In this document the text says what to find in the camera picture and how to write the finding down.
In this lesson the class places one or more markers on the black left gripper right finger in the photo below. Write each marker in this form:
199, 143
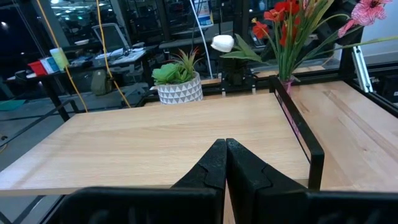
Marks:
311, 208

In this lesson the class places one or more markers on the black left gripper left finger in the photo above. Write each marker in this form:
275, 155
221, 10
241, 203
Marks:
140, 205

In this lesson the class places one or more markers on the purple glass vase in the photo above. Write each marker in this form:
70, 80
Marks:
287, 85

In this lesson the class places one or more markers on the white artificial tulip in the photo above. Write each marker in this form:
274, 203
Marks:
223, 43

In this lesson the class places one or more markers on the red artificial flower stem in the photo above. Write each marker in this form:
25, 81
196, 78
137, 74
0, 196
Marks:
287, 6

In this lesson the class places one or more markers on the pink artificial lily stem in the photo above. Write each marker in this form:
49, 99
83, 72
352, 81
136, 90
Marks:
368, 11

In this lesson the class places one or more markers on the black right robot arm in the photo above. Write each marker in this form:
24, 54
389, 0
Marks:
236, 74

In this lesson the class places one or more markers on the succulent in white patterned pot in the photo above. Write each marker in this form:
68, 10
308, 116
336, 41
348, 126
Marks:
180, 91

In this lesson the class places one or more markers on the olive green bag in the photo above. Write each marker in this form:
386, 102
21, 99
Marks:
101, 82

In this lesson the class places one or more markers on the silver aluminium bar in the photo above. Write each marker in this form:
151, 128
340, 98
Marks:
362, 71

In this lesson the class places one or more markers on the black desk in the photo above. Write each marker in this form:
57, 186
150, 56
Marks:
84, 66

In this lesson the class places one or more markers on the blue white box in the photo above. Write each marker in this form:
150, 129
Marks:
49, 66

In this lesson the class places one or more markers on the light green cup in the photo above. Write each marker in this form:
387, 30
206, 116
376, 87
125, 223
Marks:
59, 59

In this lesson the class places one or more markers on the dark grey desk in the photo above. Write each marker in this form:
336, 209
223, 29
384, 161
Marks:
186, 42

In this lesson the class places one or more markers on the red box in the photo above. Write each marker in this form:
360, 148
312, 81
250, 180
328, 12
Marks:
37, 68

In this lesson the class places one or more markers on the blue white sign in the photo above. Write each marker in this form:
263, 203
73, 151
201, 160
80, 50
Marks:
205, 14

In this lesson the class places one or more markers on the wooden shelf black metal frame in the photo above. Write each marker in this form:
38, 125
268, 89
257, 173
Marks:
155, 140

